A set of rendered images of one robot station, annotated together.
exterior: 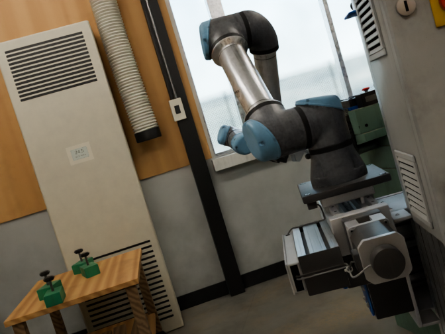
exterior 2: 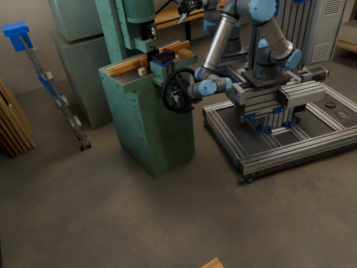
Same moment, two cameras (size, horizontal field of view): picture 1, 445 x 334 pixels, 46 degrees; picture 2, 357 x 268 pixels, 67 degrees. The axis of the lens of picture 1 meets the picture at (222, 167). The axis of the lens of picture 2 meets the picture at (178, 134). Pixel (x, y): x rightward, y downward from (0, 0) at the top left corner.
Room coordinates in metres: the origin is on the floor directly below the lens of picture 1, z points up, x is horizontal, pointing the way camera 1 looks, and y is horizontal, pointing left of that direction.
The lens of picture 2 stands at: (2.44, 0.97, 1.64)
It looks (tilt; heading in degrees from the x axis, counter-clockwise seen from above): 38 degrees down; 251
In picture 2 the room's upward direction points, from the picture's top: 6 degrees counter-clockwise
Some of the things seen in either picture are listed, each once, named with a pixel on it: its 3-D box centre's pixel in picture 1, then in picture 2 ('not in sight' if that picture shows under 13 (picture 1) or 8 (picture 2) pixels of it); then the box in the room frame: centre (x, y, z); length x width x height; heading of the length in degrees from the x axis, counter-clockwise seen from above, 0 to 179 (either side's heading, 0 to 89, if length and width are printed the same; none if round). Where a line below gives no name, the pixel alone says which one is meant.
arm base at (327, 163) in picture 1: (334, 161); (265, 67); (1.38, -0.29, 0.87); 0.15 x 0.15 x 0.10
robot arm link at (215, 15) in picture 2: not in sight; (212, 16); (1.54, -0.68, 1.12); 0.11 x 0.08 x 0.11; 144
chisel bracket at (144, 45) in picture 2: not in sight; (144, 45); (2.00, -0.76, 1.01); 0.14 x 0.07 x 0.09; 106
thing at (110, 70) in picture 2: not in sight; (146, 57); (2.01, -0.76, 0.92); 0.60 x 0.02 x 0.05; 16
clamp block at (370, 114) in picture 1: (363, 118); (164, 67); (1.95, -0.56, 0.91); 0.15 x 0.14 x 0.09; 16
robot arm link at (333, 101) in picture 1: (320, 120); (268, 50); (1.38, -0.28, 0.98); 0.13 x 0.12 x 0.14; 99
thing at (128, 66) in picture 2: not in sight; (154, 56); (1.95, -0.76, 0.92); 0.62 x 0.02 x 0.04; 16
